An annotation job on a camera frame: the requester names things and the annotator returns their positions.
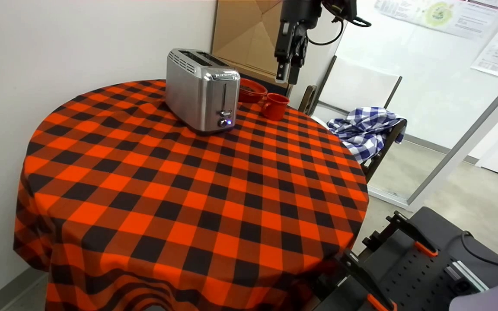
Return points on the black orange equipment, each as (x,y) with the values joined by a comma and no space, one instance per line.
(428,269)

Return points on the blue white checked cloth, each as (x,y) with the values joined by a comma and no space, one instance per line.
(364,131)

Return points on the red mug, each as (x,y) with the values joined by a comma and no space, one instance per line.
(276,107)

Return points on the red black checked tablecloth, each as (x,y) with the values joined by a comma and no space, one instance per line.
(163,195)

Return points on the white poster with green circle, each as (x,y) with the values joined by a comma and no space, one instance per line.
(445,13)

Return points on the black frame chair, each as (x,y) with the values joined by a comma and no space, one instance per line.
(383,150)

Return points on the silver two-slot toaster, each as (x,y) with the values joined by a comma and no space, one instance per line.
(196,89)

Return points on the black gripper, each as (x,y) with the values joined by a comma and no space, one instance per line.
(301,10)

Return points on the silver aluminium rail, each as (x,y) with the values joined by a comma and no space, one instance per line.
(467,274)

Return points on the brown cardboard box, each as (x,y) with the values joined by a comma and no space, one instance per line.
(250,34)

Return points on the white metal frame post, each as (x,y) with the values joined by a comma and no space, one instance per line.
(467,134)

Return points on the red bowl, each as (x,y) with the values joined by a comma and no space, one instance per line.
(251,89)

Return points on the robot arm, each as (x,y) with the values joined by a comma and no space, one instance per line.
(341,7)

